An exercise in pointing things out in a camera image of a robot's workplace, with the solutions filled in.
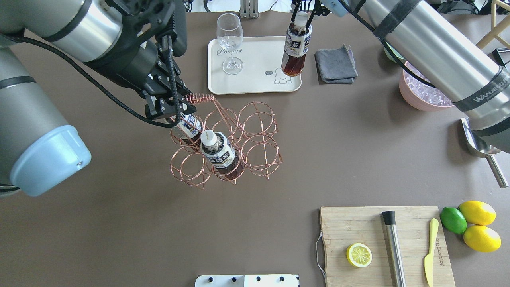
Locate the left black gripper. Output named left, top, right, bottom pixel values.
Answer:
left=86, top=0, right=196, bottom=120

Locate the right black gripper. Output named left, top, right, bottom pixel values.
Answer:
left=291, top=0, right=331, bottom=21

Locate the tea bottle white cap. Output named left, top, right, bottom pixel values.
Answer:
left=282, top=11, right=312, bottom=77

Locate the copper wire bottle basket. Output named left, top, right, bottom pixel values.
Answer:
left=169, top=93, right=282, bottom=189

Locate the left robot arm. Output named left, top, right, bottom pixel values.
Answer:
left=0, top=0, right=196, bottom=197

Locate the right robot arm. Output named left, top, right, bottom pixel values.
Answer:
left=313, top=0, right=510, bottom=152

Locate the tea bottle in basket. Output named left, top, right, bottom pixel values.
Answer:
left=200, top=130, right=244, bottom=181
left=176, top=113, right=203, bottom=148

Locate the grey folded cloth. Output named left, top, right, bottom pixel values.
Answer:
left=314, top=45, right=358, bottom=84

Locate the clear wine glass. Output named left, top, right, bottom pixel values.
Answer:
left=216, top=12, right=243, bottom=75

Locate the cream rabbit tray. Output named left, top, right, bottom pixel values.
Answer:
left=207, top=36, right=301, bottom=95

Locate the green bowl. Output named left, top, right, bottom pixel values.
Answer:
left=384, top=42, right=406, bottom=64

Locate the pink bowl of ice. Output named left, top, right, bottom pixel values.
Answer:
left=399, top=70, right=454, bottom=112

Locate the wooden cup tree stand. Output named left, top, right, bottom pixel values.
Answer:
left=476, top=0, right=510, bottom=50

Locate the steel ice scoop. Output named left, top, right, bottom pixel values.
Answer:
left=461, top=117, right=509, bottom=188

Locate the bamboo cutting board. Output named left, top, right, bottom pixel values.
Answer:
left=319, top=206, right=439, bottom=287

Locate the half lemon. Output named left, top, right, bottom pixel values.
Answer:
left=346, top=243, right=372, bottom=268

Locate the green lime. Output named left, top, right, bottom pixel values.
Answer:
left=439, top=207, right=467, bottom=234

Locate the yellow lemon upper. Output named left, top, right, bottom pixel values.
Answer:
left=458, top=200, right=497, bottom=226

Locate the yellow lemon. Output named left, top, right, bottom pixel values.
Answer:
left=458, top=200, right=497, bottom=226
left=463, top=225, right=502, bottom=253

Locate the yellow plastic knife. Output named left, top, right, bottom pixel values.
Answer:
left=423, top=218, right=439, bottom=287

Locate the steel muddler black tip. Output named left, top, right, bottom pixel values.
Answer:
left=381, top=210, right=407, bottom=287

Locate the yellow lemon lower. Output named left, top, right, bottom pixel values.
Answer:
left=463, top=225, right=502, bottom=253

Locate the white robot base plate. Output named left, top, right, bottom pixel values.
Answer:
left=194, top=274, right=300, bottom=287

